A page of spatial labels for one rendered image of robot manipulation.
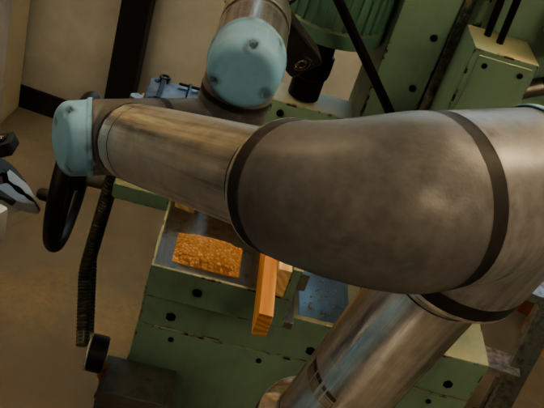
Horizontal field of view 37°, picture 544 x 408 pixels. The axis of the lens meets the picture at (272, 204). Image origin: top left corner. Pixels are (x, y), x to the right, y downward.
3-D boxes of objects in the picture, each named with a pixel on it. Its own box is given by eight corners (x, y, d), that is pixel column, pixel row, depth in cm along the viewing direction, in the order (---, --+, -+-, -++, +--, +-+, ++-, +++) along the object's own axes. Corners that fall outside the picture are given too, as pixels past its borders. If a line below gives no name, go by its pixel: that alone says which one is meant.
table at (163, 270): (152, 89, 168) (158, 63, 164) (295, 129, 171) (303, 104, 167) (78, 280, 118) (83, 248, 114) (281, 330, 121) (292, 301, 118)
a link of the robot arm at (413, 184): (337, 347, 43) (48, 191, 83) (486, 313, 48) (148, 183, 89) (346, 126, 40) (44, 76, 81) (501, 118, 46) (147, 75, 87)
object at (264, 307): (274, 119, 159) (280, 101, 157) (285, 121, 159) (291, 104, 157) (251, 333, 110) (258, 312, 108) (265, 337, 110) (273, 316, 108)
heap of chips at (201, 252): (178, 232, 123) (181, 223, 122) (242, 248, 124) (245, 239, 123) (171, 261, 117) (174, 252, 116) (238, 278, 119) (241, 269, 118)
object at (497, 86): (426, 115, 121) (467, 23, 112) (482, 131, 122) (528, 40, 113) (432, 144, 114) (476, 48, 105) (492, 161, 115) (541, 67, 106)
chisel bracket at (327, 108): (260, 121, 139) (274, 78, 135) (338, 143, 141) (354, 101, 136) (257, 144, 133) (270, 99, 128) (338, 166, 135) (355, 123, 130)
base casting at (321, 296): (178, 174, 169) (188, 138, 164) (439, 243, 175) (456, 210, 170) (137, 323, 132) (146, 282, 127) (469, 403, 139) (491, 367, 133)
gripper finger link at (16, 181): (29, 214, 157) (-11, 184, 153) (48, 198, 154) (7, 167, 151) (24, 224, 154) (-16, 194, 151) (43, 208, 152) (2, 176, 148)
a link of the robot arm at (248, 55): (193, 104, 80) (213, 27, 75) (208, 56, 89) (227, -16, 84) (269, 126, 81) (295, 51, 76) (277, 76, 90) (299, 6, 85)
